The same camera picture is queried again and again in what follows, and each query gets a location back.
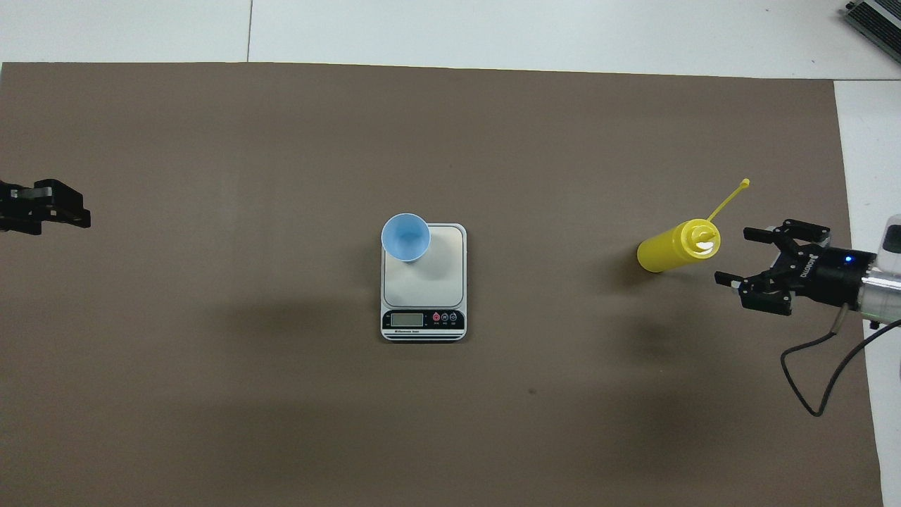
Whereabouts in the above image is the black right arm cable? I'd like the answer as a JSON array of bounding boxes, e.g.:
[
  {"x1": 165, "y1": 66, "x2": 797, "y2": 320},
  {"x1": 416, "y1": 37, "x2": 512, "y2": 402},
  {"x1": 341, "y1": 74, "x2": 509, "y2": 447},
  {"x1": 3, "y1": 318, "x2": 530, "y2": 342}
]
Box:
[{"x1": 780, "y1": 303, "x2": 901, "y2": 418}]

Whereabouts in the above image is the silver digital kitchen scale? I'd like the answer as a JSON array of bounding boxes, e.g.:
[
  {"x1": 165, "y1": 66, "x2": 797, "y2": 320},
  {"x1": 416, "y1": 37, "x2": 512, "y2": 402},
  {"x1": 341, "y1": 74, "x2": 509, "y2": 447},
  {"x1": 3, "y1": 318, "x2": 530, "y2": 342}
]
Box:
[{"x1": 381, "y1": 223, "x2": 467, "y2": 343}]

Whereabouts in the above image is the brown paper table mat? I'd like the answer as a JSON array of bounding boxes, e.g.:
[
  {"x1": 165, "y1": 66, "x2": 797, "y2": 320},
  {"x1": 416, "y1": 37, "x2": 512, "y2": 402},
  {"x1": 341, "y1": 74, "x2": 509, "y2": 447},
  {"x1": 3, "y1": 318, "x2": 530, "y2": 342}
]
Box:
[{"x1": 0, "y1": 62, "x2": 884, "y2": 507}]

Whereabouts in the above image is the light blue plastic cup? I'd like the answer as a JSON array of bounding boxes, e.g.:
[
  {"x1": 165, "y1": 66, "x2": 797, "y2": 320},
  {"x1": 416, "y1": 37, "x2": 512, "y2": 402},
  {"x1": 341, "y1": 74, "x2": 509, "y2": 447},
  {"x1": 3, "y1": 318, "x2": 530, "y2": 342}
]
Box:
[{"x1": 381, "y1": 213, "x2": 431, "y2": 263}]

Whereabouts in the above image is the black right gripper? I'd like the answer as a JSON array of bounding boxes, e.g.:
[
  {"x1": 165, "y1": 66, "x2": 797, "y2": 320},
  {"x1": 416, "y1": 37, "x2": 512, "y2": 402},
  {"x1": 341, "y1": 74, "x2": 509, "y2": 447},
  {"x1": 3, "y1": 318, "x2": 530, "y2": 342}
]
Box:
[{"x1": 714, "y1": 220, "x2": 877, "y2": 315}]

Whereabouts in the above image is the grey ribbed metal profile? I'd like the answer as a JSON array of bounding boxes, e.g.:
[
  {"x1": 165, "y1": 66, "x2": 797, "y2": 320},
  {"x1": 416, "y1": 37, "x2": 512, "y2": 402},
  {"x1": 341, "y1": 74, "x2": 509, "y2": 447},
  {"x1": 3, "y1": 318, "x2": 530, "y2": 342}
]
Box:
[{"x1": 843, "y1": 0, "x2": 901, "y2": 65}]

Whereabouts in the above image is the yellow squeeze bottle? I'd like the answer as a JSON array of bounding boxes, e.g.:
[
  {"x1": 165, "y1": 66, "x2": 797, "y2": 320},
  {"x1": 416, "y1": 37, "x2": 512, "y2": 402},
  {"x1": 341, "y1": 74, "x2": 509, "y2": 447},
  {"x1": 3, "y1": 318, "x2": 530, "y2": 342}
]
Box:
[{"x1": 637, "y1": 178, "x2": 750, "y2": 274}]

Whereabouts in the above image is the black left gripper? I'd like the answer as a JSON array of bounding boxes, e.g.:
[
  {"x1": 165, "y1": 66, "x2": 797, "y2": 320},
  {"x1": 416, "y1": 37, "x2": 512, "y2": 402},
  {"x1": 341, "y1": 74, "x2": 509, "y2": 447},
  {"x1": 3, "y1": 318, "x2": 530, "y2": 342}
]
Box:
[{"x1": 0, "y1": 180, "x2": 91, "y2": 234}]

